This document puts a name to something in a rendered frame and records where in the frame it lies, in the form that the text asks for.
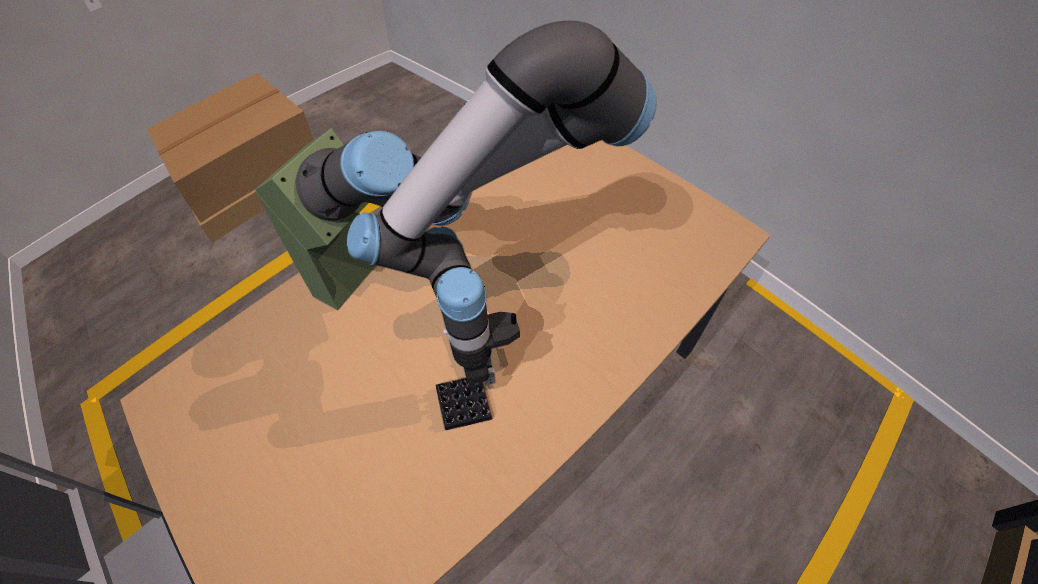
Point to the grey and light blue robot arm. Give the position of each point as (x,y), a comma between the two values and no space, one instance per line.
(562,62)

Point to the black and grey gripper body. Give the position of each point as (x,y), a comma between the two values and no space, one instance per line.
(502,329)

